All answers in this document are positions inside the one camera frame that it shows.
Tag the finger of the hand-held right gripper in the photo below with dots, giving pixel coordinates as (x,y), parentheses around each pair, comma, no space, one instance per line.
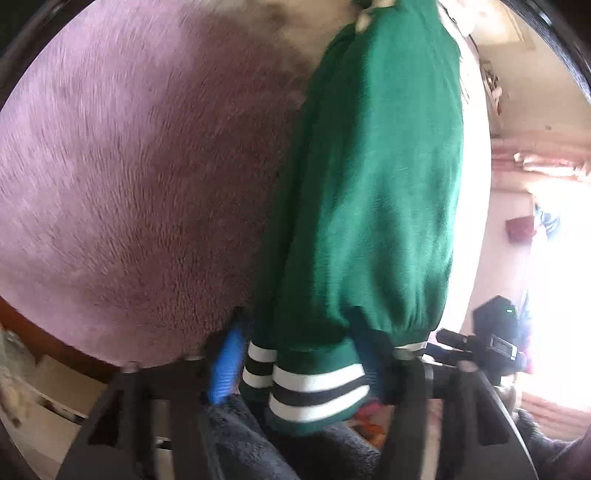
(443,355)
(457,341)

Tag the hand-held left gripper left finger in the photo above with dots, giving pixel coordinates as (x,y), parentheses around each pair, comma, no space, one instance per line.
(226,364)

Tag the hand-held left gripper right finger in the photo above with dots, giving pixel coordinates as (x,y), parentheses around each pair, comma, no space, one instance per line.
(376,364)

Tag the green and cream varsity jacket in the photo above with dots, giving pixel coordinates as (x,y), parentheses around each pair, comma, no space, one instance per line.
(369,184)

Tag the person's right forearm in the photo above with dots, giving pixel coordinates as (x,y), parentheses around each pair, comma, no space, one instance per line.
(554,457)

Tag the pile of clothes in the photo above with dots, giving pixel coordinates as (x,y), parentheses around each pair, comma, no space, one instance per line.
(521,228)

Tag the window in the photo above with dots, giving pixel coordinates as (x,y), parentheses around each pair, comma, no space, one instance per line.
(563,286)

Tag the loose pink floral curtain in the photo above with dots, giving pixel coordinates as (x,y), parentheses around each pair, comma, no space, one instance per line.
(554,410)

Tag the person's dark fleece pants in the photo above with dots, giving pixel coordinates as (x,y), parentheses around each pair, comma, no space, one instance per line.
(295,452)

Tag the white drawer cabinet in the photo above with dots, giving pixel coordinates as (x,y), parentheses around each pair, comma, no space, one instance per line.
(60,383)

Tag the tied pink floral curtain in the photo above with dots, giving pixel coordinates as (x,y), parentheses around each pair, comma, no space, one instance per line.
(540,152)

